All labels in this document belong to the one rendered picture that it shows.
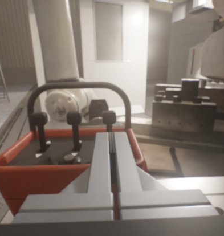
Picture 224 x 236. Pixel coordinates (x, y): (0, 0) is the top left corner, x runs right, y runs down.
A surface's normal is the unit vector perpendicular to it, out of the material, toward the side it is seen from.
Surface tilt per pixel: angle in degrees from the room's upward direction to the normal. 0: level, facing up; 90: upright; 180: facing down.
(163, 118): 90
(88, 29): 90
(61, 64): 88
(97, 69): 90
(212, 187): 0
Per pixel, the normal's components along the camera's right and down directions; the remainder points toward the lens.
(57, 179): 0.04, 0.39
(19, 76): 0.36, 0.25
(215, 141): -0.35, 0.27
